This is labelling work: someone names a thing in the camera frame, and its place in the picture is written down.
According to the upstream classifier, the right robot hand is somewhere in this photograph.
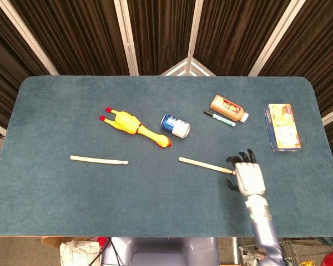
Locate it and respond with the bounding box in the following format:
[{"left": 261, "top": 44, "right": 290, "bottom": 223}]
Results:
[{"left": 225, "top": 149, "right": 267, "bottom": 198}]

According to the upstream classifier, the wooden drumstick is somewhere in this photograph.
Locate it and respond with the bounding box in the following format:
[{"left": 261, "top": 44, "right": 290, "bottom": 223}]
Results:
[
  {"left": 178, "top": 156, "right": 236, "bottom": 175},
  {"left": 69, "top": 155, "right": 129, "bottom": 166}
]

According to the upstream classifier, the yellow and blue carton box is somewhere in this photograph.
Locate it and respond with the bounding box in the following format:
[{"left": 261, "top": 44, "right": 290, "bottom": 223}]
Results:
[{"left": 264, "top": 104, "right": 302, "bottom": 153}]

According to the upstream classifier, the white marker pen black cap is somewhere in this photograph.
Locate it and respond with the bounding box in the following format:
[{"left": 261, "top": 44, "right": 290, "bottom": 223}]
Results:
[{"left": 203, "top": 110, "right": 236, "bottom": 127}]

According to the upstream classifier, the brown drink bottle white cap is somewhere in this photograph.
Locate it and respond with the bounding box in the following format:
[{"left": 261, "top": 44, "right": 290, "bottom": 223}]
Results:
[{"left": 210, "top": 94, "right": 250, "bottom": 123}]

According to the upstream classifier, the blue and white soda can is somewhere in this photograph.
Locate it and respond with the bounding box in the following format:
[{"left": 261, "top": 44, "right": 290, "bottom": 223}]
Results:
[{"left": 160, "top": 114, "right": 191, "bottom": 139}]

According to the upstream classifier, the grey robot torso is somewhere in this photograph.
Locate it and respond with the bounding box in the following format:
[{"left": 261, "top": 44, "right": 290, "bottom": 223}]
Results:
[{"left": 101, "top": 237, "right": 220, "bottom": 266}]

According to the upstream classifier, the yellow rubber chicken toy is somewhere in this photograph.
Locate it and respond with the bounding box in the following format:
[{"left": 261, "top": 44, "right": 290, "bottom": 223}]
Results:
[{"left": 99, "top": 106, "right": 172, "bottom": 149}]

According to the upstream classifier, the blue carpet table mat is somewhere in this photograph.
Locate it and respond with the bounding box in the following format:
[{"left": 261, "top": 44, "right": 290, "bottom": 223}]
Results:
[{"left": 0, "top": 75, "right": 333, "bottom": 238}]

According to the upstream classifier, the white checked bag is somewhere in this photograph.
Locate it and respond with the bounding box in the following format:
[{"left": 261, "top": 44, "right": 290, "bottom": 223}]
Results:
[{"left": 59, "top": 240, "right": 102, "bottom": 266}]

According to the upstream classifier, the brown cardboard box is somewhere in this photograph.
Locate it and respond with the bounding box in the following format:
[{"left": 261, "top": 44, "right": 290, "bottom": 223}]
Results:
[{"left": 42, "top": 237, "right": 98, "bottom": 250}]

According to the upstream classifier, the wire mesh basket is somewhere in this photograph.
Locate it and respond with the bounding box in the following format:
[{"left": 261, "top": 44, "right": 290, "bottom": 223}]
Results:
[{"left": 239, "top": 240, "right": 333, "bottom": 266}]

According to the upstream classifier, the white triangular frame base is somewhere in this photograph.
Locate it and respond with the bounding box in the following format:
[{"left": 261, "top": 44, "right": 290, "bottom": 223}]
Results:
[{"left": 160, "top": 57, "right": 216, "bottom": 76}]

